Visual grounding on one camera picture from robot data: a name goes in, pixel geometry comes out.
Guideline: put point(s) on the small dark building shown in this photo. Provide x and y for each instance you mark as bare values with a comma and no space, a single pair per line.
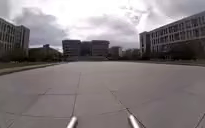
116,51

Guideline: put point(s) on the grey paved plaza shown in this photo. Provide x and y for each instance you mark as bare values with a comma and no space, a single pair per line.
100,86

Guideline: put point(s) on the dark blocky building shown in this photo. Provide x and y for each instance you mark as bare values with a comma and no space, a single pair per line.
71,48

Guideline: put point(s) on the low dark building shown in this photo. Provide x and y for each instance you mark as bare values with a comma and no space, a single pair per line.
43,53

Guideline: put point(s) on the robot's own part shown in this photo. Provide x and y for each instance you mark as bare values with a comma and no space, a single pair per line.
71,122
134,122

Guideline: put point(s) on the long pale multi-storey building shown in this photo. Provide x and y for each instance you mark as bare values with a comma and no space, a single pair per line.
183,33

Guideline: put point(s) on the dark grass strip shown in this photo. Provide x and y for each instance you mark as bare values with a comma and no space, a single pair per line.
190,62

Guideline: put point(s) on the grey kerb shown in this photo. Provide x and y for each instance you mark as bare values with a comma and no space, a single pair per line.
10,71

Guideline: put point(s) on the pale building with window grid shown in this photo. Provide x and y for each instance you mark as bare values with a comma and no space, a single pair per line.
3,33

